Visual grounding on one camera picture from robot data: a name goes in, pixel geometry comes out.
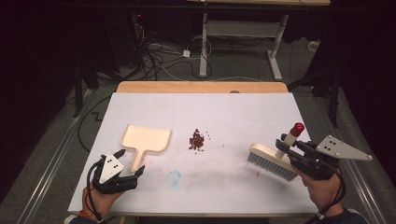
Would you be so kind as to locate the person's right hand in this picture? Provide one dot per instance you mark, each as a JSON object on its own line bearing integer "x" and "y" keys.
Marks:
{"x": 322, "y": 191}

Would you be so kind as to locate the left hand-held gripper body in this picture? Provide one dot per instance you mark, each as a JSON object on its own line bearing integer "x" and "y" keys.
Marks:
{"x": 110, "y": 174}

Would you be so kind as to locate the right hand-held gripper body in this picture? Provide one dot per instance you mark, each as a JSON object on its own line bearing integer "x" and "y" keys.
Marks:
{"x": 320, "y": 158}

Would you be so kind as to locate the aluminium floor rail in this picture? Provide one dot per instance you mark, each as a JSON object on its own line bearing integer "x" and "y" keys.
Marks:
{"x": 364, "y": 183}
{"x": 53, "y": 158}

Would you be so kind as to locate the white table cover sheet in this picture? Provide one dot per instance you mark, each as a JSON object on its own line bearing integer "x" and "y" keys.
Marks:
{"x": 218, "y": 115}

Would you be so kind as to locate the white desk frame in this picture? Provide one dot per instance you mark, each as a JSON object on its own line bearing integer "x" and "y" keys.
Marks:
{"x": 243, "y": 29}

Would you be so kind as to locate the cream dustpan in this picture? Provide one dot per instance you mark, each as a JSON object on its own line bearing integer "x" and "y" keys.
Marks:
{"x": 144, "y": 140}

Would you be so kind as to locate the white power strip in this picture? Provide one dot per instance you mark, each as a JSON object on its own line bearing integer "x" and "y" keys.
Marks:
{"x": 313, "y": 45}

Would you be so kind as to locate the pile of red crumbs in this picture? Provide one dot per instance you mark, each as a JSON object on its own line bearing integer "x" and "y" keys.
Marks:
{"x": 196, "y": 141}

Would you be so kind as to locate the person's left hand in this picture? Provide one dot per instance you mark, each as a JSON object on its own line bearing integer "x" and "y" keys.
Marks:
{"x": 101, "y": 200}

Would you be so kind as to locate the white power adapter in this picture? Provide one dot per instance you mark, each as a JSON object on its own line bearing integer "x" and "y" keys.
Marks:
{"x": 186, "y": 53}

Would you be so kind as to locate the wooden table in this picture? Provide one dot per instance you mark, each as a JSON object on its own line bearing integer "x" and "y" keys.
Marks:
{"x": 202, "y": 87}

